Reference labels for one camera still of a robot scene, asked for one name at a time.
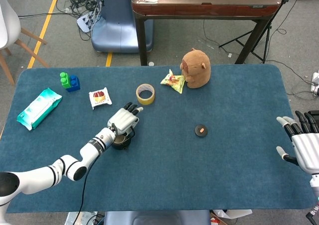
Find green toy building block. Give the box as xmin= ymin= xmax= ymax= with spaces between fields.
xmin=59 ymin=72 xmax=72 ymax=89

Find white plastic bag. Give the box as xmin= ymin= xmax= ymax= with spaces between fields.
xmin=213 ymin=209 xmax=253 ymax=220

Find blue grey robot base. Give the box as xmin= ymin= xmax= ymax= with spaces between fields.
xmin=103 ymin=210 xmax=211 ymax=225

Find white chair wooden legs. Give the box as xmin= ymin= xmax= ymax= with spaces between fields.
xmin=0 ymin=0 xmax=50 ymax=86

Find blue toy building block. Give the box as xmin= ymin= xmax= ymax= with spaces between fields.
xmin=66 ymin=75 xmax=81 ymax=93

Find black tripod stand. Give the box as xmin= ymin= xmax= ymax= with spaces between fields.
xmin=218 ymin=0 xmax=295 ymax=64

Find white snack packet red print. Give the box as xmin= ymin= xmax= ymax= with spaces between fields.
xmin=88 ymin=87 xmax=113 ymax=111

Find black cast iron teapot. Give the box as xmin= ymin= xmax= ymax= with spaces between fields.
xmin=111 ymin=128 xmax=136 ymax=151

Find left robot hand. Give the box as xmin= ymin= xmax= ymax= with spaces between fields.
xmin=107 ymin=102 xmax=144 ymax=134

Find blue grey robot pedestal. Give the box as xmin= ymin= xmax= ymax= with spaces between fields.
xmin=91 ymin=0 xmax=154 ymax=53

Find yellow snack bag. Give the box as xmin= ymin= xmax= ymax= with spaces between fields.
xmin=160 ymin=69 xmax=186 ymax=94

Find yellow tape roll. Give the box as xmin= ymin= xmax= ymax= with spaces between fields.
xmin=136 ymin=83 xmax=156 ymax=106

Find blue table mat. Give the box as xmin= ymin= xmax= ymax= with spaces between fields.
xmin=0 ymin=64 xmax=315 ymax=214

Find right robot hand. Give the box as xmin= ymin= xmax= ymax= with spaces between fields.
xmin=276 ymin=110 xmax=319 ymax=175

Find teal wet wipes pack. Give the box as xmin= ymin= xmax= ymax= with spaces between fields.
xmin=16 ymin=87 xmax=63 ymax=131

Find brown capybara plush toy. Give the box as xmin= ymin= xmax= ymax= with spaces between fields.
xmin=179 ymin=48 xmax=211 ymax=89

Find brown mahjong table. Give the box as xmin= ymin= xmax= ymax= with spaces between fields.
xmin=131 ymin=0 xmax=282 ymax=66

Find black teapot lid orange knob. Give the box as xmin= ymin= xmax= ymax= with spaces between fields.
xmin=194 ymin=124 xmax=209 ymax=138

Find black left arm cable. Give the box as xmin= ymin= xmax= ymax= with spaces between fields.
xmin=74 ymin=125 xmax=118 ymax=225

